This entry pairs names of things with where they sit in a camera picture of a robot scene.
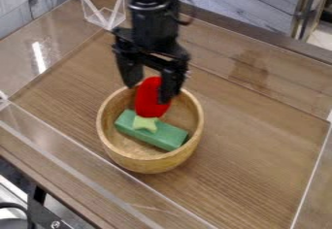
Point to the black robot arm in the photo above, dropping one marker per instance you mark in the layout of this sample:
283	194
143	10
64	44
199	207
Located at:
147	44

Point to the red plush fruit green leaf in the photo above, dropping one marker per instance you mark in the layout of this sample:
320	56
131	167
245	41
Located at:
148	110

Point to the wooden table leg background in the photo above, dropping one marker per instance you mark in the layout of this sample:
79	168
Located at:
305	18

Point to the wooden bowl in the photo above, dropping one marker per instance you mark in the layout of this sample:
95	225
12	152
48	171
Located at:
131	153

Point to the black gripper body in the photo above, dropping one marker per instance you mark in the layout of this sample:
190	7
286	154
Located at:
152	34

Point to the green rectangular block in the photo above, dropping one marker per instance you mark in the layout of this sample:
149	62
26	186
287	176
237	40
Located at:
168	137

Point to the black table frame bracket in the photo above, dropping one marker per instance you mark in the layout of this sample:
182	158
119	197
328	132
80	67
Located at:
41	217

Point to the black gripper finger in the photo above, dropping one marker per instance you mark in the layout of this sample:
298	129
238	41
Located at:
172	77
129	67

